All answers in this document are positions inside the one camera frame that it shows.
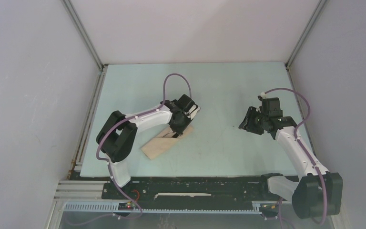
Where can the right aluminium corner post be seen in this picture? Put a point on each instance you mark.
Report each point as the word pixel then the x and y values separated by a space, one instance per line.
pixel 308 28

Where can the left aluminium corner post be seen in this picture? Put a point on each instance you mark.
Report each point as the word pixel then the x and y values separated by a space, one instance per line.
pixel 69 7

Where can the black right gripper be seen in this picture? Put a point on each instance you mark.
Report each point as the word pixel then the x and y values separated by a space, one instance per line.
pixel 247 123

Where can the aluminium corner post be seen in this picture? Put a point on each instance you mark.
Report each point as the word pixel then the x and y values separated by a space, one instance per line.
pixel 69 7
pixel 308 28

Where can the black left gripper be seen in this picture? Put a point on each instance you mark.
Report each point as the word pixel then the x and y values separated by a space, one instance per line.
pixel 179 130

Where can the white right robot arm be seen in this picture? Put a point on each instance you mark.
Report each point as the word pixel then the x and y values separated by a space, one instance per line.
pixel 318 192

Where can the white cable duct strip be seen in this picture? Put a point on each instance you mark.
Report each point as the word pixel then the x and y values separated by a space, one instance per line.
pixel 113 207

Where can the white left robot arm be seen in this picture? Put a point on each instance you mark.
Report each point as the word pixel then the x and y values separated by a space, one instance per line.
pixel 117 136

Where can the beige cloth napkin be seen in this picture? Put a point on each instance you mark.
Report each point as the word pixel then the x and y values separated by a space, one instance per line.
pixel 163 142

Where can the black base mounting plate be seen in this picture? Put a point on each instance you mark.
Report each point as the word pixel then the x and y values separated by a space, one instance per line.
pixel 201 204

